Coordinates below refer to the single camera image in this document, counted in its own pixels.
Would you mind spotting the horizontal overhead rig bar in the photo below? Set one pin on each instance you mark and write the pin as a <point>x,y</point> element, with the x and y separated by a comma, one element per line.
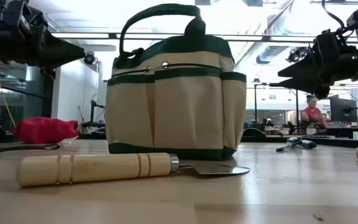
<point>259,39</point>

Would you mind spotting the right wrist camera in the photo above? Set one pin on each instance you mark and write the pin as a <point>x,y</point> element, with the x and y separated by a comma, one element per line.
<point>326,43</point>

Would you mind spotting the black office chair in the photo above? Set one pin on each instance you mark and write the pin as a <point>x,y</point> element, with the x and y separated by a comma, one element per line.
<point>253,132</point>

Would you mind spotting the black background stand frame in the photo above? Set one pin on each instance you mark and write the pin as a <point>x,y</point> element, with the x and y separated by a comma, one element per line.
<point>297,109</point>

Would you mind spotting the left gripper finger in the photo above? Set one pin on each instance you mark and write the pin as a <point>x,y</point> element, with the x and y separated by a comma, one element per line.
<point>64,53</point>

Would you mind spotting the small white plant pot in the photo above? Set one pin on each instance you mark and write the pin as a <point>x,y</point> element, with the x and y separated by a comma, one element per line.
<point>311,130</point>

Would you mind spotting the black computer monitor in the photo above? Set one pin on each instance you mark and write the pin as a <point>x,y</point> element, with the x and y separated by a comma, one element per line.
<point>342,109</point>

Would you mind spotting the black background desk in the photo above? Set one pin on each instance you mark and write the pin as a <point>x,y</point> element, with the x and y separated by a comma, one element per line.
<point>346,132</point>

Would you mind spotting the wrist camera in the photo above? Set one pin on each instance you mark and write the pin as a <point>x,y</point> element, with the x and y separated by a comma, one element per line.
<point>23,18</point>
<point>326,43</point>

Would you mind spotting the red gardening glove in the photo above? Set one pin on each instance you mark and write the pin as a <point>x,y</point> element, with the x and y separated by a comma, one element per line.
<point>42,130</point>

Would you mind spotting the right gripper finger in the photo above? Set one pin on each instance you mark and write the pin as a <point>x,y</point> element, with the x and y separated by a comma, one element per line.
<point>309,85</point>
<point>304,70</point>

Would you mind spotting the black round wall fixture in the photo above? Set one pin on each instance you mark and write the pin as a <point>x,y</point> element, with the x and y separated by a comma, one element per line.
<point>89,58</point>

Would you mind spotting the person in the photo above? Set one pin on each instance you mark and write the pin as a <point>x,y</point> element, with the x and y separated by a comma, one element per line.
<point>312,115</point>

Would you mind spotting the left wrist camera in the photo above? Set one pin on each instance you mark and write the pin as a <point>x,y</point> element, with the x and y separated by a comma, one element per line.
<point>23,18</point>

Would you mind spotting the black aluminium table frame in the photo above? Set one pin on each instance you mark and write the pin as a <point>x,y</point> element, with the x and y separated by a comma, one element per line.
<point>346,142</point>

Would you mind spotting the beige green gardening tote bag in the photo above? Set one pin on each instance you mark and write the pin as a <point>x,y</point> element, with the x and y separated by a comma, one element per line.
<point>182,109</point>

